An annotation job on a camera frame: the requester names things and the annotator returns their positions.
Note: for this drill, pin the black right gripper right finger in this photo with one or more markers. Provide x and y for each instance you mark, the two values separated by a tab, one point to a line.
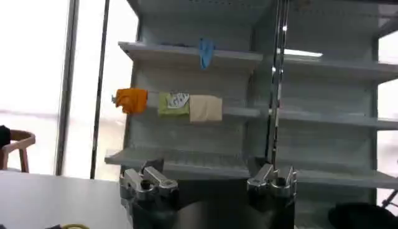
267	179

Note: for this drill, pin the grey window frame post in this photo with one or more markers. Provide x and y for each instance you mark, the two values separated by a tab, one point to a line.
66	93

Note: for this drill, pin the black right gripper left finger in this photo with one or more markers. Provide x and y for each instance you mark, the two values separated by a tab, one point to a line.
155	179

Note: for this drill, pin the grey shelf rack with cloths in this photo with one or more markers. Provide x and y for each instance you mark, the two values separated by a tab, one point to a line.
186	133

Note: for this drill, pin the empty grey shelf rack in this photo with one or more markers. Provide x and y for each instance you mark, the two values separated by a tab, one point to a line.
326	140

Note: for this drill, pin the black stool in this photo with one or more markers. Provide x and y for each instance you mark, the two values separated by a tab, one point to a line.
357	216

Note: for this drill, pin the wooden chair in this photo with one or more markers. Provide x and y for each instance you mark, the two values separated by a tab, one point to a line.
23	140

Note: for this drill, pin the black jacket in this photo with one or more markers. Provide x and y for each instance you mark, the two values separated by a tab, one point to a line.
3	137

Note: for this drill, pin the thin black pole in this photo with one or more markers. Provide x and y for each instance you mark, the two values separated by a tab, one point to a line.
99	93

